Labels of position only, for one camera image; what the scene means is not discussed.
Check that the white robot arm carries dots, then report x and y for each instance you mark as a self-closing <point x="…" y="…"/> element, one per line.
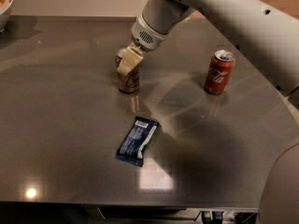
<point x="269" y="39"/>

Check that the blue snack wrapper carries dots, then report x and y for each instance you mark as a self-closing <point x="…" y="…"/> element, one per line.
<point x="135" y="142"/>

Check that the red Coca-Cola can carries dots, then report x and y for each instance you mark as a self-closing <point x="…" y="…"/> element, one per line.
<point x="219" y="71"/>

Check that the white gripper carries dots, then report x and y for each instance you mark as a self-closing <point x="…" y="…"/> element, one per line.
<point x="148" y="35"/>

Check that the orange-gold soda can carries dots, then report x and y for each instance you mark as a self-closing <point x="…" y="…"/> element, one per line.
<point x="129" y="83"/>

